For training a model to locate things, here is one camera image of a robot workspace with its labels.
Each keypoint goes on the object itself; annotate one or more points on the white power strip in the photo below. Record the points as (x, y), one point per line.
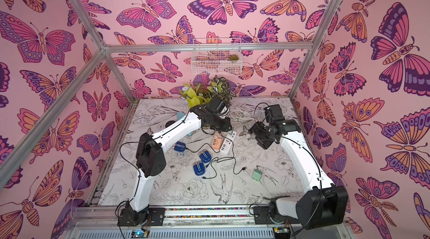
(227, 145)

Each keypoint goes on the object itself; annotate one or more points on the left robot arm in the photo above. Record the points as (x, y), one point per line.
(150, 155)

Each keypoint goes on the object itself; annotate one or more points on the potted green plant glass vase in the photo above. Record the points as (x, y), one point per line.
(201, 93)

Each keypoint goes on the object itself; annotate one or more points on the black round jar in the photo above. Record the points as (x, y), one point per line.
(169, 123)

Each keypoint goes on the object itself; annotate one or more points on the white wire basket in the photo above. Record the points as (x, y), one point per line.
(214, 55)

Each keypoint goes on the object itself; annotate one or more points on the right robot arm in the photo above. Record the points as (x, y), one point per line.
(323, 203)

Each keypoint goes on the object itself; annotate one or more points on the pink power strip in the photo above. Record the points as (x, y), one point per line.
(216, 143)

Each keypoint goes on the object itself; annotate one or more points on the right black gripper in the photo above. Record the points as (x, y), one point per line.
(257, 131)

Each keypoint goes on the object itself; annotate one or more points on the green charger adapter lower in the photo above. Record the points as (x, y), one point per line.
(257, 175)

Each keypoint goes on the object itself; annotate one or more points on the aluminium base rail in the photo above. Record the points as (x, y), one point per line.
(197, 222)

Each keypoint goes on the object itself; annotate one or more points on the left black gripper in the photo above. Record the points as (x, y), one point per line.
(227, 128)

